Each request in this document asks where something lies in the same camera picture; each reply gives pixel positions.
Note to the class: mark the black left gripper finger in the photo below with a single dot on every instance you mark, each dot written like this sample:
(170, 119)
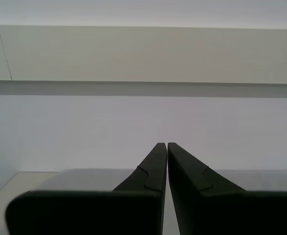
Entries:
(219, 210)
(133, 208)

